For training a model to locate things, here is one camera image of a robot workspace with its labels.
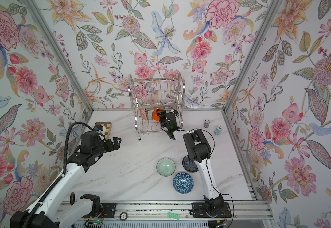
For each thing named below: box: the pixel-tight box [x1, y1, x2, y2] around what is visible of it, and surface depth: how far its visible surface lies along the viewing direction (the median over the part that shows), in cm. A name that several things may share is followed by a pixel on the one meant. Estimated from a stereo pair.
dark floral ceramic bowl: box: [182, 155, 199, 173], surface depth 90 cm
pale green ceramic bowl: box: [156, 157, 176, 177], surface depth 89 cm
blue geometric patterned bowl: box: [172, 171, 195, 195], surface depth 84 cm
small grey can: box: [203, 119, 210, 128], surface depth 109 cm
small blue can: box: [214, 125, 223, 136], surface depth 103 cm
